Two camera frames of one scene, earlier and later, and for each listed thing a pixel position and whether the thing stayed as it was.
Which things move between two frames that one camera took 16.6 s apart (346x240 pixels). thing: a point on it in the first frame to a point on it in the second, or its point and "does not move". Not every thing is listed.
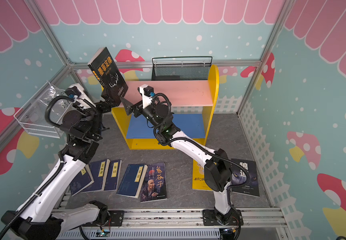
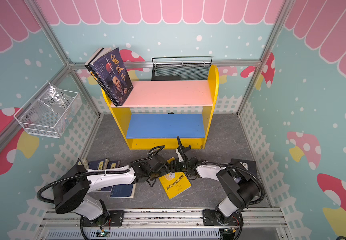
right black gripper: (135, 109) to (183, 162)
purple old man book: (154, 185) to (111, 70)
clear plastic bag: (57, 106) does not move
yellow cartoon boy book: (198, 179) to (175, 182)
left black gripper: (104, 107) to (163, 170)
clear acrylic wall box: (32, 117) does not move
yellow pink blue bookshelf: (188, 105) does not move
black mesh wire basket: (181, 68) does not move
